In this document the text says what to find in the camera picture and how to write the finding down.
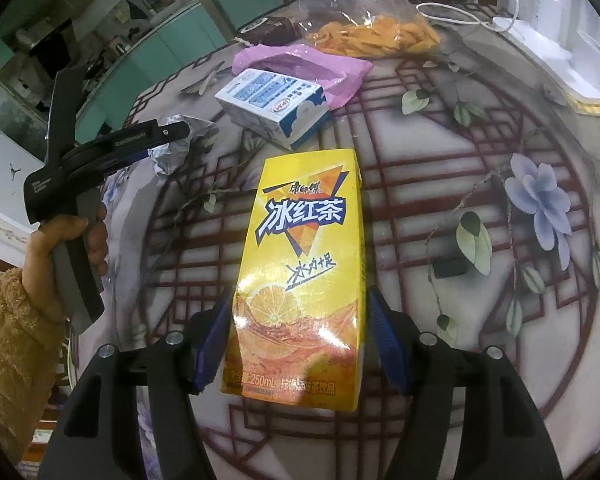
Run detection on grey metal scissors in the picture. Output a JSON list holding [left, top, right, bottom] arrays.
[[180, 61, 227, 96]]

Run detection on pink plastic bag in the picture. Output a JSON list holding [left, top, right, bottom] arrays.
[[230, 42, 373, 111]]

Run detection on dark brown packet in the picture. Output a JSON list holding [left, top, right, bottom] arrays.
[[240, 16, 301, 46]]

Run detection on blue white milk carton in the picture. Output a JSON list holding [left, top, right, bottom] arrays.
[[214, 67, 333, 151]]

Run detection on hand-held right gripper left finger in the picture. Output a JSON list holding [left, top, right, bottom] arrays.
[[45, 285, 236, 480]]

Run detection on white foam box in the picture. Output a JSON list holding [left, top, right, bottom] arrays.
[[495, 0, 600, 106]]

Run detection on yellow flat packet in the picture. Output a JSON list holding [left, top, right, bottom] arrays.
[[570, 96, 600, 120]]

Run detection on person's left forearm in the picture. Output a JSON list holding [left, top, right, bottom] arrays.
[[0, 267, 76, 466]]

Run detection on silver foil wrapper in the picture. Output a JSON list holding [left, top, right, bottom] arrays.
[[147, 114, 221, 177]]

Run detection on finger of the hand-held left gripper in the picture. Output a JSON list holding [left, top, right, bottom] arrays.
[[130, 120, 191, 163]]

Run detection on yellow drink carton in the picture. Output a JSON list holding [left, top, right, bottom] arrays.
[[220, 147, 368, 413]]

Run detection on clear bag of orange snacks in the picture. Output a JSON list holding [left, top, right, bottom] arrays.
[[285, 0, 441, 58]]

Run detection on teal kitchen cabinet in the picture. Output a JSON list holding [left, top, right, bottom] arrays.
[[75, 0, 241, 126]]

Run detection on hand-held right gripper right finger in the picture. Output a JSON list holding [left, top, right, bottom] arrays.
[[365, 285, 563, 480]]

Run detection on person's left hand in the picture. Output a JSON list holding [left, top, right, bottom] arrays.
[[22, 204, 110, 322]]

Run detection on white refrigerator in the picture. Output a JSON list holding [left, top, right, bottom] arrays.
[[0, 120, 48, 261]]

